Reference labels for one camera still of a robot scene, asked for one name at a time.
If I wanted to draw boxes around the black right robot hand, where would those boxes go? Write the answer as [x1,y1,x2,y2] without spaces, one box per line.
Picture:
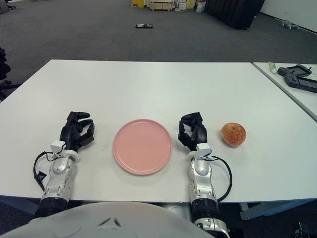
[177,112,209,152]

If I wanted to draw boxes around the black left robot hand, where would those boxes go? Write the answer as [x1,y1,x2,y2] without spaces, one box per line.
[59,111,96,152]

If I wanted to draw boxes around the red yellow apple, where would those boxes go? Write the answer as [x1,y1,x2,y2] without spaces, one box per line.
[221,122,247,147]

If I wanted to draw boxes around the pink round plate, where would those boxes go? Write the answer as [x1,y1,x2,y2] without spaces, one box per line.
[112,119,173,176]

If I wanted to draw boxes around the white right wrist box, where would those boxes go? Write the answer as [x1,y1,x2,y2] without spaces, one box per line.
[197,143,213,159]

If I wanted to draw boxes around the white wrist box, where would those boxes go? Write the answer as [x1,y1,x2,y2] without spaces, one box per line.
[51,140,66,153]
[197,143,213,159]

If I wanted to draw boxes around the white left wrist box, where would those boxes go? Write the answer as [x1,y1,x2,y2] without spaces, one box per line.
[51,140,66,153]

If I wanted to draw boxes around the black office chair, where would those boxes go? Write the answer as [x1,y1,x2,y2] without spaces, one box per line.
[0,47,20,100]

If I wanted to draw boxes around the grey robot torso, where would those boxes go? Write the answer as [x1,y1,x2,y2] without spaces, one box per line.
[0,201,228,238]

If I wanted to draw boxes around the black handheld controller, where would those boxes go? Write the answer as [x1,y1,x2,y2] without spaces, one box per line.
[284,73,317,94]
[277,64,312,77]

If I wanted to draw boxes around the black curtain partition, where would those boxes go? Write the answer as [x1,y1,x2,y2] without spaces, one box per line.
[205,0,265,31]

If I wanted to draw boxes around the stacked cardboard boxes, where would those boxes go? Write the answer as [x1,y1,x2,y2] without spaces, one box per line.
[176,0,198,10]

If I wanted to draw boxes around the wooden pallet crate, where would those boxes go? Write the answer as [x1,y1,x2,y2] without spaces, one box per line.
[149,0,177,11]

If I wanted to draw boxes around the small grey robot dog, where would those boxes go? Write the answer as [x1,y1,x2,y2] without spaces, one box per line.
[281,19,302,30]

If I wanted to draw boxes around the grey office chair base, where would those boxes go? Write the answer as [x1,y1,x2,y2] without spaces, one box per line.
[0,0,17,10]

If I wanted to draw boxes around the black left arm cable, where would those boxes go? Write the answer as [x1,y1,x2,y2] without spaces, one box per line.
[33,151,57,193]

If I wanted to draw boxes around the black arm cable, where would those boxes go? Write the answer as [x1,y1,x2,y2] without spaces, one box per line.
[33,151,57,193]
[205,155,234,203]

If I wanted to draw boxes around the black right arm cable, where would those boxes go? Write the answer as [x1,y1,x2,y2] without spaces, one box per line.
[205,155,234,203]

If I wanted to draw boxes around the blue table frame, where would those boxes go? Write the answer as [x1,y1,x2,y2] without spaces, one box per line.
[0,195,317,220]

